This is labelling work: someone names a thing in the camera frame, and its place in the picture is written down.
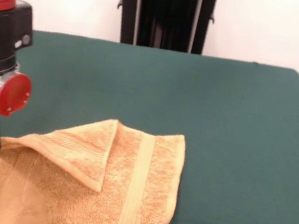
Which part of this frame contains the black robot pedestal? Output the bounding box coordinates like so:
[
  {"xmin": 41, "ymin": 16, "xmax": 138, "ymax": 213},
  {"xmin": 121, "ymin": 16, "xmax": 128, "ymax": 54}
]
[{"xmin": 111, "ymin": 0, "xmax": 219, "ymax": 57}]

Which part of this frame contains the dark green table cloth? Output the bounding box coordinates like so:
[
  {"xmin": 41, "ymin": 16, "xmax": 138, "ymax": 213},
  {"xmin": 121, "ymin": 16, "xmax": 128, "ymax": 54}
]
[{"xmin": 0, "ymin": 24, "xmax": 299, "ymax": 224}]

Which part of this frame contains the tan terry towel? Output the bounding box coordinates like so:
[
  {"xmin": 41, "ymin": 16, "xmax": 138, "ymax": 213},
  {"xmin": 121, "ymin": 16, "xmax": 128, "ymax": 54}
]
[{"xmin": 0, "ymin": 101, "xmax": 190, "ymax": 224}]

